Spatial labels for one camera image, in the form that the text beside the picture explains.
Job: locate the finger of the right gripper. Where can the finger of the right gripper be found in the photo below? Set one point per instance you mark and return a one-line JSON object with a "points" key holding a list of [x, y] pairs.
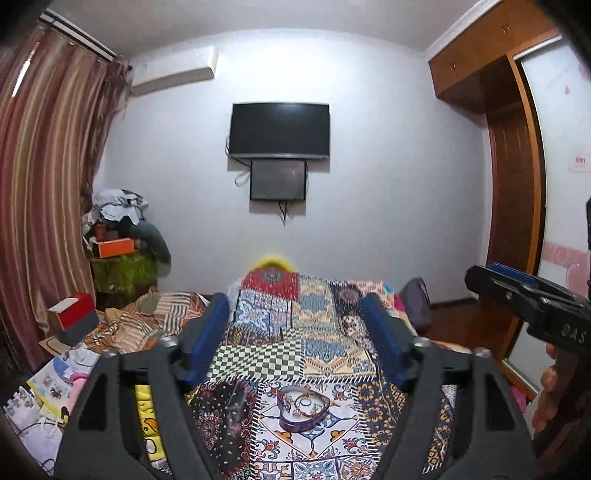
{"points": [[517, 290]]}

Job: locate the striped brown blanket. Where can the striped brown blanket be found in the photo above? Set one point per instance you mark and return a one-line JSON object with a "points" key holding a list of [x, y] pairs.
{"points": [[141, 324]]}

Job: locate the purple heart-shaped tin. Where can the purple heart-shaped tin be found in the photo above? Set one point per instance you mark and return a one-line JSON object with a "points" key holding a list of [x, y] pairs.
{"points": [[301, 409]]}

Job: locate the pile of clothes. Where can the pile of clothes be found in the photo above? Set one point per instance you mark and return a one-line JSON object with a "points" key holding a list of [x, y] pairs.
{"points": [[123, 212]]}

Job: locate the striped curtain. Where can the striped curtain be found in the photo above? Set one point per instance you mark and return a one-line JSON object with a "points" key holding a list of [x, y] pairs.
{"points": [[58, 100]]}

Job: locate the colourful patchwork bedspread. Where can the colourful patchwork bedspread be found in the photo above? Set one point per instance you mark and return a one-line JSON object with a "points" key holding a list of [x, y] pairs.
{"points": [[289, 328]]}

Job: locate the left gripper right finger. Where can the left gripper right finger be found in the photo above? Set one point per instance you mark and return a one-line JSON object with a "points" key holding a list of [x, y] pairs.
{"points": [[393, 342]]}

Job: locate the dark transparent tin lid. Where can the dark transparent tin lid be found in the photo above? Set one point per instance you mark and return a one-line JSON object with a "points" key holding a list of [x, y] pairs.
{"points": [[233, 445]]}

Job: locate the black wall television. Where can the black wall television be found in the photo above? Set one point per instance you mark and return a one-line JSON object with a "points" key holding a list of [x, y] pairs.
{"points": [[280, 130]]}

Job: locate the red and white box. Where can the red and white box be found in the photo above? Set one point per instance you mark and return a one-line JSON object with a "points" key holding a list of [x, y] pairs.
{"points": [[73, 318]]}

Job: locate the small wall monitor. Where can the small wall monitor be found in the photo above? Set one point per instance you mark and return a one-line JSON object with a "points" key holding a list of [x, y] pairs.
{"points": [[278, 180]]}

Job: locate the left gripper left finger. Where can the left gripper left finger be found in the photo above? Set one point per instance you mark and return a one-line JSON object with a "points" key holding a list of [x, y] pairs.
{"points": [[199, 341]]}

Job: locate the green patterned box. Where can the green patterned box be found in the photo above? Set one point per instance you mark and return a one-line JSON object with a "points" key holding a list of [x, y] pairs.
{"points": [[120, 280]]}

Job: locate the orange box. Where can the orange box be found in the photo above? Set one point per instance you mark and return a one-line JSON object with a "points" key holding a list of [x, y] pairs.
{"points": [[113, 248]]}

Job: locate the wooden door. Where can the wooden door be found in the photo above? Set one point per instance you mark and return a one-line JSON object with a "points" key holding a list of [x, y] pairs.
{"points": [[513, 188]]}

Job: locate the yellow duck towel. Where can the yellow duck towel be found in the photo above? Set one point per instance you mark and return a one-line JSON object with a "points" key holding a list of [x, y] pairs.
{"points": [[149, 426]]}

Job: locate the white air conditioner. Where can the white air conditioner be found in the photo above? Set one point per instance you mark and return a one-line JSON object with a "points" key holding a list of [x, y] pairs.
{"points": [[174, 70]]}

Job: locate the right hand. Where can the right hand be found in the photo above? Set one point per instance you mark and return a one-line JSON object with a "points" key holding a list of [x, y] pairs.
{"points": [[547, 406]]}

